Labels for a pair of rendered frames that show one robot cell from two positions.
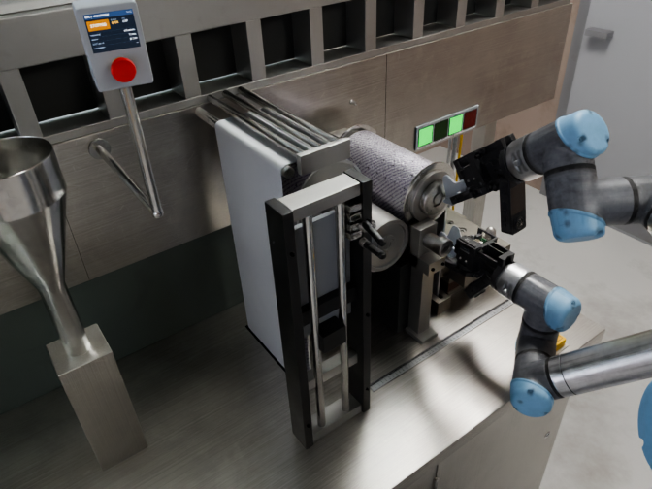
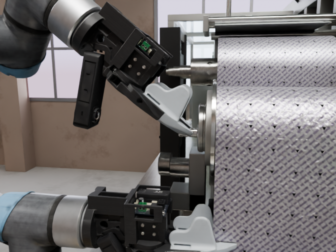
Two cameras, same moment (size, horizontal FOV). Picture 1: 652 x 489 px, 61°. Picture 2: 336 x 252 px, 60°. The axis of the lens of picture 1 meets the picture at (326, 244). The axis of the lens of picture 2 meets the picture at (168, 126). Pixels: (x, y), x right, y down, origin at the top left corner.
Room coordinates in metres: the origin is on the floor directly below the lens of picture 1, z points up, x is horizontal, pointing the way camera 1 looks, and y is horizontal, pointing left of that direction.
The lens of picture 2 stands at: (1.24, -0.59, 1.33)
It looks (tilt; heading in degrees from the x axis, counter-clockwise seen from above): 10 degrees down; 133
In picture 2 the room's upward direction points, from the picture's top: straight up
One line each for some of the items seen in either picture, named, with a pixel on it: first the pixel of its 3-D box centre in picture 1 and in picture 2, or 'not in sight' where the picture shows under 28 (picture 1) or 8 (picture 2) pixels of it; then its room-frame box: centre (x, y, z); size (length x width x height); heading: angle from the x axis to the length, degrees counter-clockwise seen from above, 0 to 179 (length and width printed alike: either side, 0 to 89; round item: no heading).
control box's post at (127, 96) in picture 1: (142, 152); (228, 16); (0.72, 0.25, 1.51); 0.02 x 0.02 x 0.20
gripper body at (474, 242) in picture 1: (484, 260); (130, 220); (0.93, -0.34, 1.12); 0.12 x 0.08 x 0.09; 34
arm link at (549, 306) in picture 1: (546, 303); (32, 219); (0.80, -0.43, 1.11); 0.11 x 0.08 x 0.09; 34
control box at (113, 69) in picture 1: (114, 45); not in sight; (0.71, 0.25, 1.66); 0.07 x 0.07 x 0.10; 24
